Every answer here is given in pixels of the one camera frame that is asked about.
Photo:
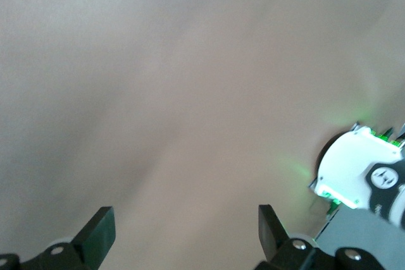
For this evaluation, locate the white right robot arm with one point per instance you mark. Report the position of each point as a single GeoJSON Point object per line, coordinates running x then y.
{"type": "Point", "coordinates": [345, 162]}

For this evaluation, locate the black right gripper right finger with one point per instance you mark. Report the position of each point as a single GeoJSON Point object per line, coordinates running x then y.
{"type": "Point", "coordinates": [275, 248]}

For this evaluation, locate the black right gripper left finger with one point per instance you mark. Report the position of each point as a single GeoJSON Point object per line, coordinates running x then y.
{"type": "Point", "coordinates": [85, 248]}

